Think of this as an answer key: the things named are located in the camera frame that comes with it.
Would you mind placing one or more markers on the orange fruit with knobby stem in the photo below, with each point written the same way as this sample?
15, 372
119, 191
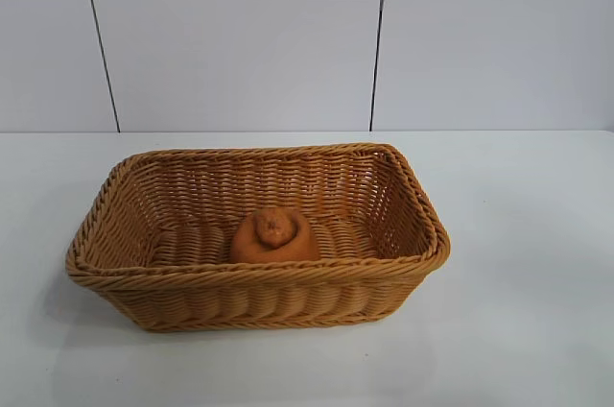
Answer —
292, 244

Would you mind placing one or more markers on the brown woven wicker basket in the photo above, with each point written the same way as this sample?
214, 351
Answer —
240, 296

